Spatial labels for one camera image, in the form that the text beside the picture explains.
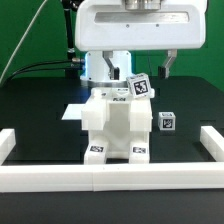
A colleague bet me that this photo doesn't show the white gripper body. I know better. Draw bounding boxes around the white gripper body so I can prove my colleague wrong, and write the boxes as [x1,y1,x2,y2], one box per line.
[75,0,207,51]

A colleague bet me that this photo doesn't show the white tagged cube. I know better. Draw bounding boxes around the white tagged cube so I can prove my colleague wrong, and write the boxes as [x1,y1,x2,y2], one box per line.
[126,73,151,98]
[158,112,176,131]

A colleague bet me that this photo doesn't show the black cables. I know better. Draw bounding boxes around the black cables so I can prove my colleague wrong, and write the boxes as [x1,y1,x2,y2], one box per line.
[4,58,85,85]

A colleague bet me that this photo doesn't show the white chair back frame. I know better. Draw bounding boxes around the white chair back frame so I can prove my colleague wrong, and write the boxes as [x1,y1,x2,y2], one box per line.
[81,87,153,132]

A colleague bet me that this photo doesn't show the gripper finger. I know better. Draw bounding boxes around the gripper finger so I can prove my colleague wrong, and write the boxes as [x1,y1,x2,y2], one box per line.
[158,49,177,78]
[102,51,120,80]

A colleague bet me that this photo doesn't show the grey white cable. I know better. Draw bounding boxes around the grey white cable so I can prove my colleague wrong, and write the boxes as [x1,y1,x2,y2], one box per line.
[0,0,50,88]

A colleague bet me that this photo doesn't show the white tag base sheet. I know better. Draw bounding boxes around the white tag base sheet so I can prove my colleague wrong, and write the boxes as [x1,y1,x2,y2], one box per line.
[62,104,84,120]

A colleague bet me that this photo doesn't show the white U-shaped obstacle frame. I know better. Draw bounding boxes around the white U-shaped obstacle frame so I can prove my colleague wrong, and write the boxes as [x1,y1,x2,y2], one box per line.
[0,129,224,192]

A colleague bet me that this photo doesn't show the black camera stand pole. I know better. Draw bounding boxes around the black camera stand pole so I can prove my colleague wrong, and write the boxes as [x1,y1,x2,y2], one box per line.
[60,0,84,79]

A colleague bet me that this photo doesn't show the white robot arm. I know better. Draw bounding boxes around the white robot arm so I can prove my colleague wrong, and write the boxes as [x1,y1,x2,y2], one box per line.
[75,0,208,87]

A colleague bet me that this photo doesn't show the white chair seat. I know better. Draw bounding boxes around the white chair seat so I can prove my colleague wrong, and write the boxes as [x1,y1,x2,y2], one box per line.
[87,98,151,160]

